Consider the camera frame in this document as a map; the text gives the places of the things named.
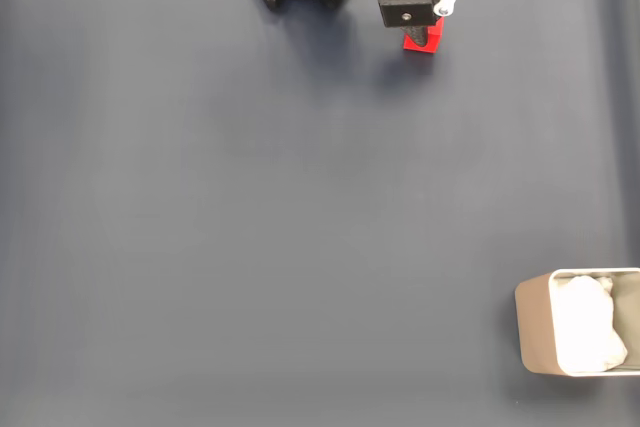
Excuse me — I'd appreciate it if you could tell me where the red cube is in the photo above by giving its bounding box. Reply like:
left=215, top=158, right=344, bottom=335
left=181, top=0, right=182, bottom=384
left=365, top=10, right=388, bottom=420
left=402, top=16, right=446, bottom=56

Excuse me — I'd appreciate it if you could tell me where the beige rounded box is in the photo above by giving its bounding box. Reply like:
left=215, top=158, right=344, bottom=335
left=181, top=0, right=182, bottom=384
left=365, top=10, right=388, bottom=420
left=514, top=267, right=640, bottom=377

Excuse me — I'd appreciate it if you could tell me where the grey table mat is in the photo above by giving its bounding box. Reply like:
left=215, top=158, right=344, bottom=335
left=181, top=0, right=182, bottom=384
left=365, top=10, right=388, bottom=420
left=0, top=0, right=640, bottom=427

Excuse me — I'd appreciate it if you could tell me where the white crumpled paper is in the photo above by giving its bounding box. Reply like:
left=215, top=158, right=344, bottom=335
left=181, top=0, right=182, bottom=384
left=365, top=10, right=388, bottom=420
left=552, top=273, right=629, bottom=374

